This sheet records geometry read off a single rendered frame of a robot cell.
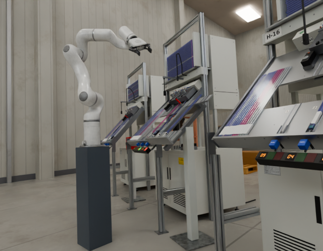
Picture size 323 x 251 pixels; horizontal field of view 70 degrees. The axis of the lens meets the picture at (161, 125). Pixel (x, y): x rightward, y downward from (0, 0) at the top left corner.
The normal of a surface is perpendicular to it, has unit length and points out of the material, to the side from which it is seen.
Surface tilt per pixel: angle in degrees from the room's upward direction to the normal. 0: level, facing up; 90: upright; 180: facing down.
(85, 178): 90
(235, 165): 90
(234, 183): 90
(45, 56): 90
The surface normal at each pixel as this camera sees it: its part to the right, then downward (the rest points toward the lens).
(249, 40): -0.70, -0.01
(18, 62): 0.72, -0.07
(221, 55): 0.43, -0.07
